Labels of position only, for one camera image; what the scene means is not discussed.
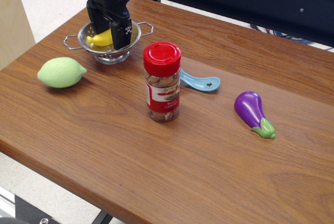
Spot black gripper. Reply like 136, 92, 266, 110
86, 0, 132, 50

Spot light blue toy spoon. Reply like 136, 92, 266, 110
180, 69, 220, 92

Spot light wooden panel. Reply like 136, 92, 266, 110
1, 0, 35, 69

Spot red-lidded bay leaves jar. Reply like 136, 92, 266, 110
143, 41, 181, 122

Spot black table leg bracket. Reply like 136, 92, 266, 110
0, 194, 113, 224

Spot yellow toy banana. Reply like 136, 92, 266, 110
87, 29, 113, 46

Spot aluminium rail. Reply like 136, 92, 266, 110
0, 186, 16, 218

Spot small steel colander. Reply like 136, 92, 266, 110
63, 21, 154, 65

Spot blue and black cables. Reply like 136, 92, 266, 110
250, 23, 334, 52

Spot purple toy eggplant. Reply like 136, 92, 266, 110
234, 91, 276, 139

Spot green toy lime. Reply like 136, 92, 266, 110
37, 57, 87, 88

